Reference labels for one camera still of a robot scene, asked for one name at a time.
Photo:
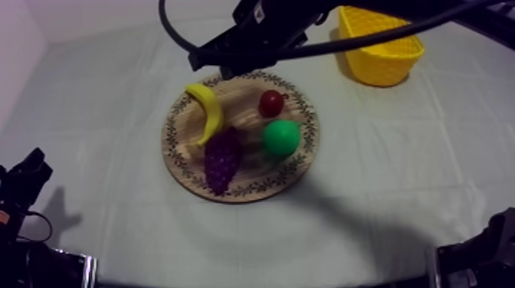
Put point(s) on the small red fruit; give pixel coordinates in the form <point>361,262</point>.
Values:
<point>271,103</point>

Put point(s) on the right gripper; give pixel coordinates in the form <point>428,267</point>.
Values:
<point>257,28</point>

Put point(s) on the purple toy grapes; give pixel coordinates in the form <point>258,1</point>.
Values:
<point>221,161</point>

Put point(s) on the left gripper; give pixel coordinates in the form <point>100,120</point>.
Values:
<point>20,185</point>

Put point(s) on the yellow plastic basket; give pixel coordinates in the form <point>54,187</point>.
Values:
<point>382,64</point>

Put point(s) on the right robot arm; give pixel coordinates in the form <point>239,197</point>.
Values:
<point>480,259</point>

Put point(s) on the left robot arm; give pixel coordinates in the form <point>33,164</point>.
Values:
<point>36,267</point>

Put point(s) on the round wooden board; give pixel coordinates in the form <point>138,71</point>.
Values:
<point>249,177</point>

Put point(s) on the green toy pear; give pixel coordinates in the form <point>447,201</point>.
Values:
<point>281,137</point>

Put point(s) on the yellow toy banana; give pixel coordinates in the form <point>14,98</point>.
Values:
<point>212,110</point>

